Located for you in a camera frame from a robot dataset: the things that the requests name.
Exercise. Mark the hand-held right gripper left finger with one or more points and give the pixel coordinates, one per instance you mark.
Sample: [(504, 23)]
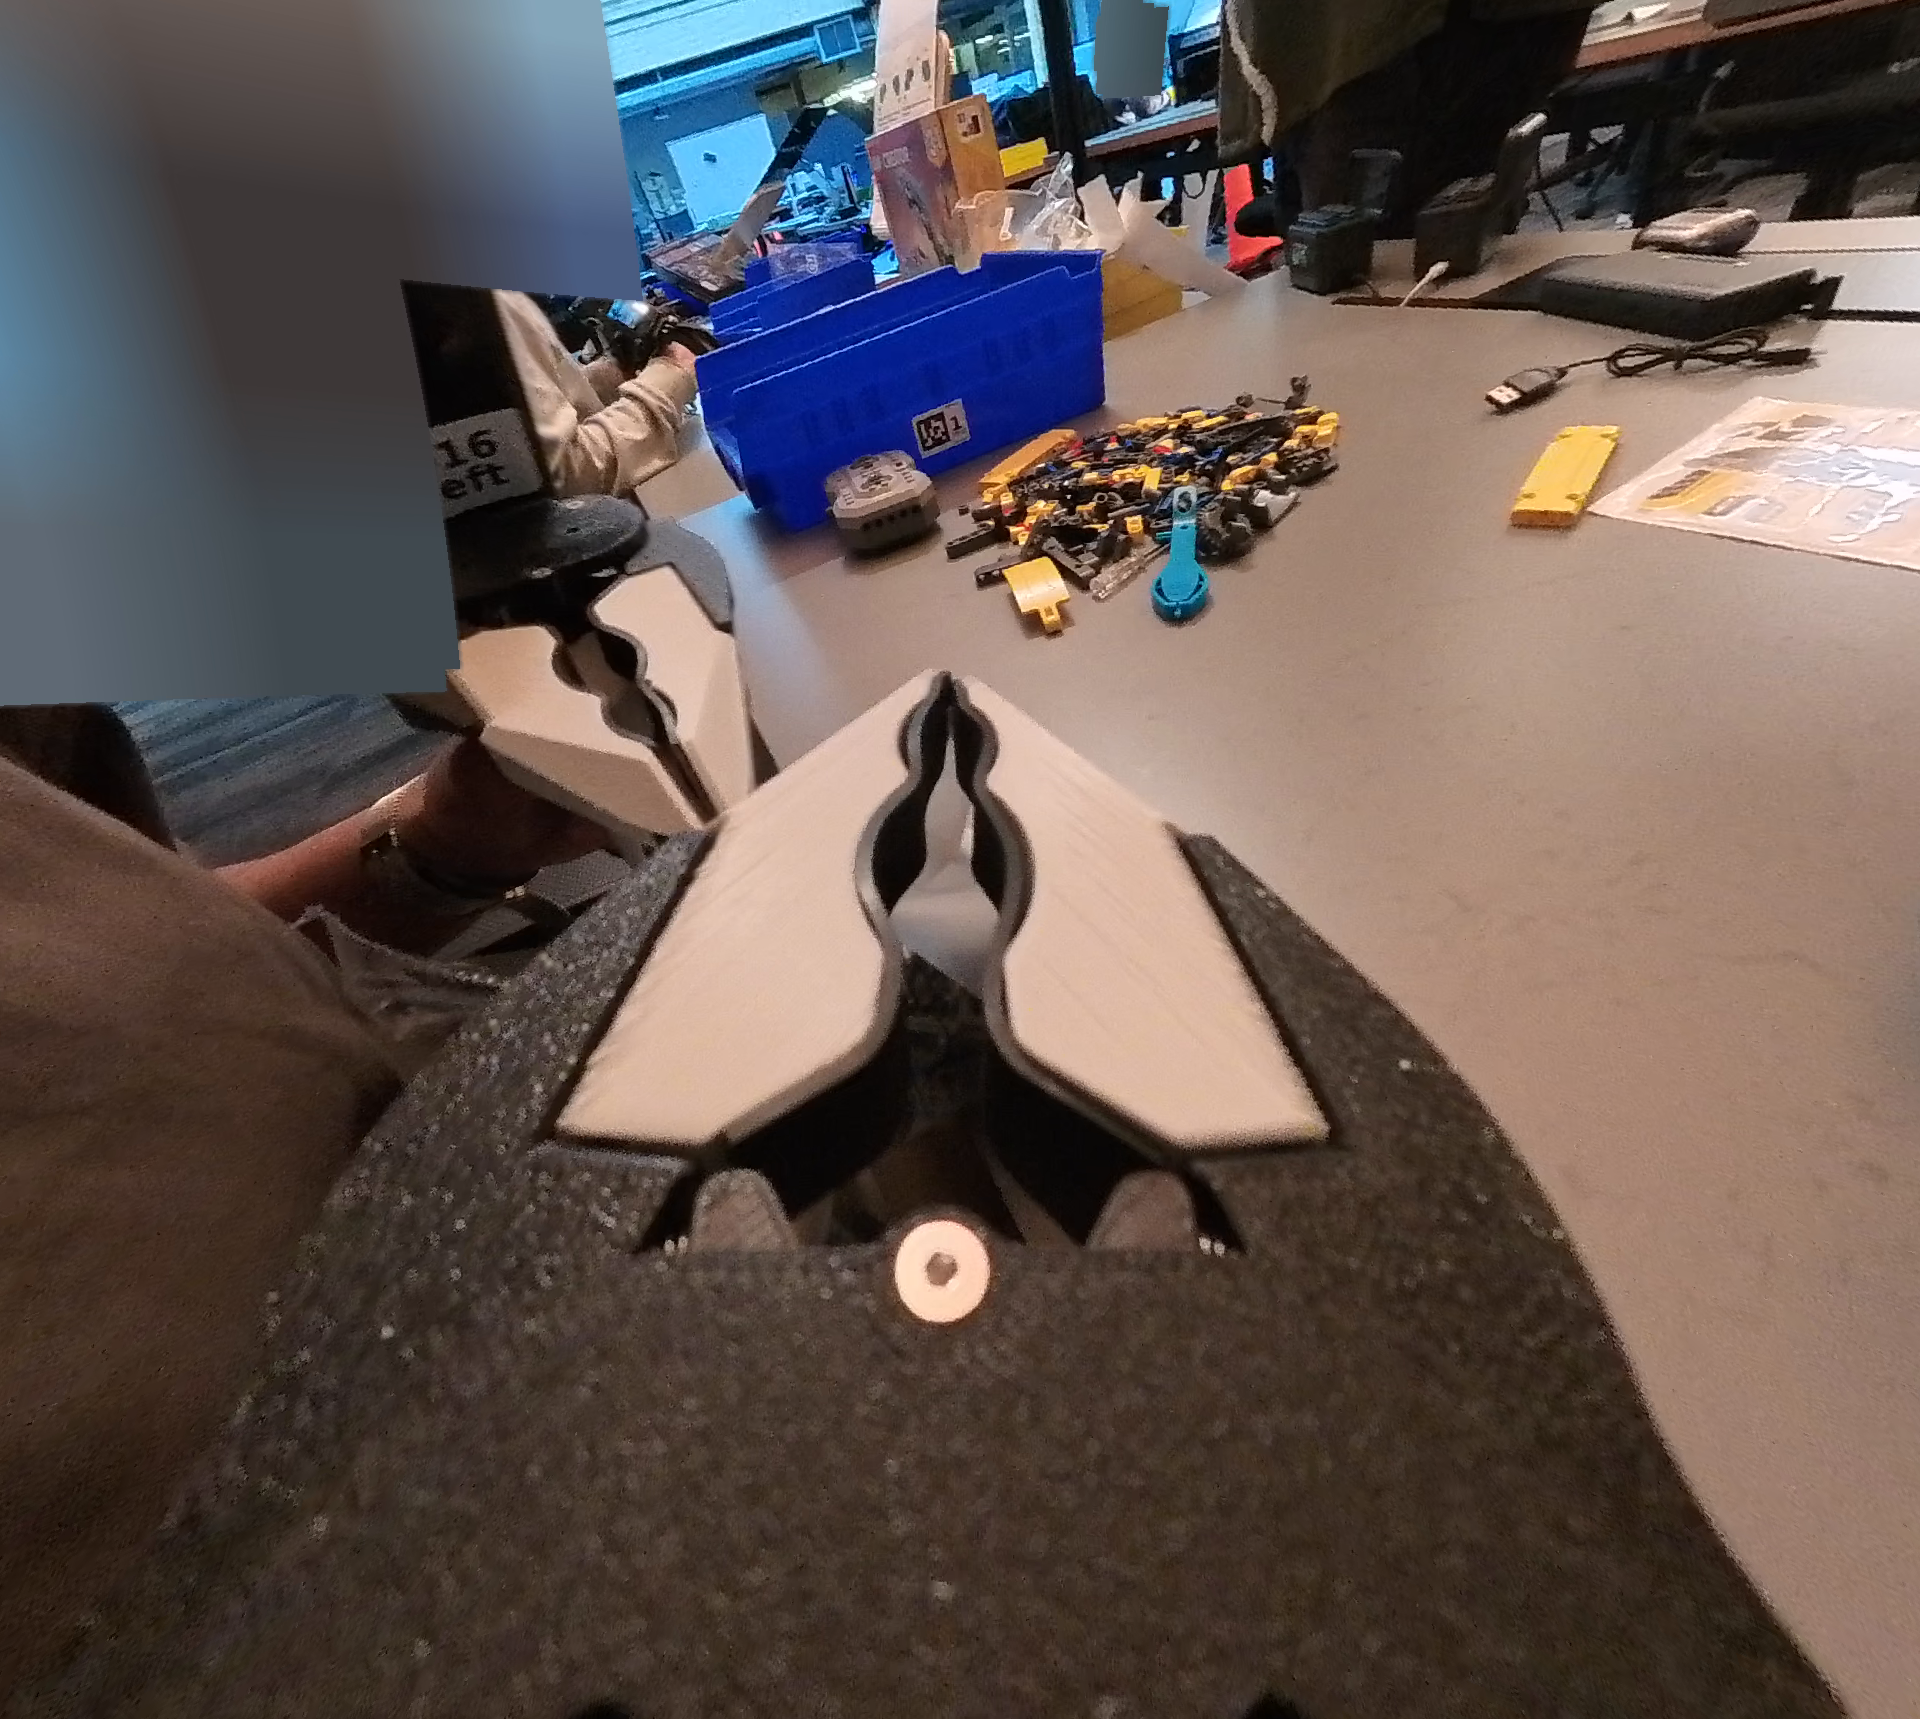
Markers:
[(750, 985)]

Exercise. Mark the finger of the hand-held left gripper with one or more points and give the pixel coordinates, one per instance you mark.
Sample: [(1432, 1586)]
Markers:
[(571, 745), (698, 685)]

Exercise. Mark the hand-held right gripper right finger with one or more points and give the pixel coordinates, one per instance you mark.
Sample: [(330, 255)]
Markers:
[(1141, 985)]

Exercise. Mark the white plastic bag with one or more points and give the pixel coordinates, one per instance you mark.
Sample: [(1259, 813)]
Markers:
[(948, 917)]

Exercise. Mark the person's left hand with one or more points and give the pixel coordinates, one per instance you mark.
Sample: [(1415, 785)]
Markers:
[(494, 821)]

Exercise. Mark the silver wristwatch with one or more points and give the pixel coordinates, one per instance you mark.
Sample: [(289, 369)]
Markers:
[(393, 835)]

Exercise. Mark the grey toy motor block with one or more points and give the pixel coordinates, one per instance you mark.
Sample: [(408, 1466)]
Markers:
[(883, 505)]

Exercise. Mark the blue plastic bin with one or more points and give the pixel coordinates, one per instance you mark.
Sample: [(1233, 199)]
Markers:
[(841, 399)]

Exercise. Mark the blue brick separator tool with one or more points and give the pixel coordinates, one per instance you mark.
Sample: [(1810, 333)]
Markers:
[(1179, 587)]

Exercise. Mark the cardboard toy box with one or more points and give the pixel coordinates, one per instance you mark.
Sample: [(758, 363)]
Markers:
[(930, 189)]

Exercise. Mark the pile of toy brick parts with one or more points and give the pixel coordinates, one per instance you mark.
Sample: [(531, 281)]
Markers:
[(1141, 459)]

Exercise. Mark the yellow box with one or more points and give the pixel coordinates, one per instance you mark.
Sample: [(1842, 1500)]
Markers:
[(1141, 303)]

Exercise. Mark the crumpled clear plastic bags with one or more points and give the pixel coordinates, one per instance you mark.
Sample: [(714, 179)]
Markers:
[(1050, 213)]

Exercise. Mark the yellow toy brick panel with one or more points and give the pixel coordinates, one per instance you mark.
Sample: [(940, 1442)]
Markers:
[(1562, 477)]

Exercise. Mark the black charger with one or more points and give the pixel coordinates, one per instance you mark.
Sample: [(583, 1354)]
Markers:
[(1328, 249), (1454, 227)]

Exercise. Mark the yellow and black sticker sheet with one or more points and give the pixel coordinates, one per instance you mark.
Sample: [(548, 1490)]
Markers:
[(1770, 489)]

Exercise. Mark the black flat device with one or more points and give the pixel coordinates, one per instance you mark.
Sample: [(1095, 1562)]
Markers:
[(1681, 303)]

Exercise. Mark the grey computer mouse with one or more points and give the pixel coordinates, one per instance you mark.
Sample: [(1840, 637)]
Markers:
[(1694, 231)]

